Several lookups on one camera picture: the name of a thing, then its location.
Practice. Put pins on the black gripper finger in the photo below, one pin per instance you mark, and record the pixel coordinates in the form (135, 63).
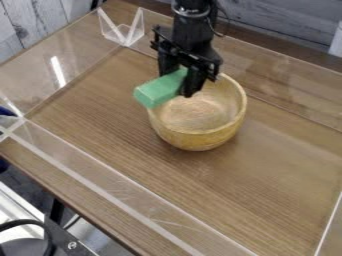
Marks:
(192, 82)
(167, 63)

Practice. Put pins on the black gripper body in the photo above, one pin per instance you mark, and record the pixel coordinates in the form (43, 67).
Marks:
(187, 40)

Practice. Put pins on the green rectangular block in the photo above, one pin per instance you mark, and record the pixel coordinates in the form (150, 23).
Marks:
(160, 89)

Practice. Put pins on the brown wooden bowl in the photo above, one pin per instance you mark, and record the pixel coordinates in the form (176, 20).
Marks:
(202, 122)

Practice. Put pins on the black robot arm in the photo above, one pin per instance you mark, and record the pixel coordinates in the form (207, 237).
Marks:
(196, 6)

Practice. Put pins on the black table leg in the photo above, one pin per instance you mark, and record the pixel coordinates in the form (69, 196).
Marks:
(56, 211)

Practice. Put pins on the clear acrylic corner bracket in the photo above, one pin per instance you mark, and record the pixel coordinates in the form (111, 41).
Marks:
(123, 34)

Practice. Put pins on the clear acrylic barrier wall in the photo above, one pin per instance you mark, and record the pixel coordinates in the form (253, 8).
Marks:
(259, 197)

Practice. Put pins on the black metal base plate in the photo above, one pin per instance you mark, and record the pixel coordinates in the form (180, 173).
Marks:
(67, 245)

